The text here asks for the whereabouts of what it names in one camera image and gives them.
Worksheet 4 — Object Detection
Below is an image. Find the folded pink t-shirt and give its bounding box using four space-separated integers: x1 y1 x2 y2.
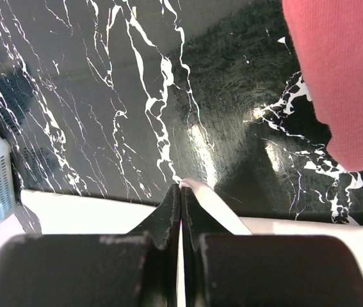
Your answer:
282 1 363 171

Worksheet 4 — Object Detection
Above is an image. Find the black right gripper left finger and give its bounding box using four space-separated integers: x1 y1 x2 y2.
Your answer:
0 184 181 306

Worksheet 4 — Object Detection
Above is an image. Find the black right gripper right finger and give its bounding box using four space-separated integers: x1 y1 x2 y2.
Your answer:
181 187 363 306

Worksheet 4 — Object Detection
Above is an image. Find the white Coca-Cola t-shirt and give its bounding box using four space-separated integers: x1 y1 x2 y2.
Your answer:
0 179 363 275

